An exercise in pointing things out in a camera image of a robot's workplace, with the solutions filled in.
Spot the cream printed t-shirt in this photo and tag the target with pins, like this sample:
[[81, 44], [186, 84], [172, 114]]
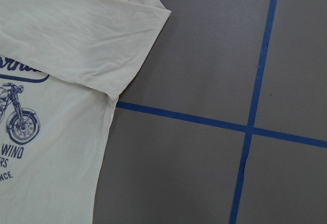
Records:
[[64, 64]]

